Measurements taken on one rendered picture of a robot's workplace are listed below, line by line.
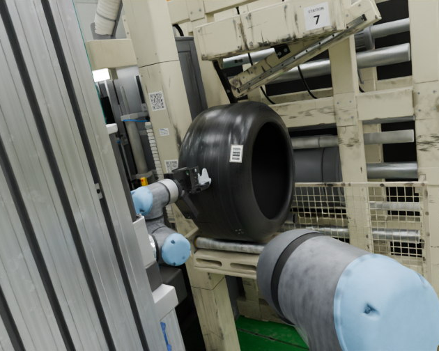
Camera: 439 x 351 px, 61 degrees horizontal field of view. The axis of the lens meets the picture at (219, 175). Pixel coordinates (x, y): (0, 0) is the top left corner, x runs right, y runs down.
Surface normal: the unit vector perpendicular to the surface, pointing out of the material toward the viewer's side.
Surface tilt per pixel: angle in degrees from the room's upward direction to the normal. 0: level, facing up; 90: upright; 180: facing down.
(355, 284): 28
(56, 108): 90
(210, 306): 90
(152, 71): 90
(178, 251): 90
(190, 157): 62
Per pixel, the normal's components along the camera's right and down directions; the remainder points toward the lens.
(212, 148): -0.53, -0.26
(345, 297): -0.69, -0.51
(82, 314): 0.81, 0.00
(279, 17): -0.51, 0.33
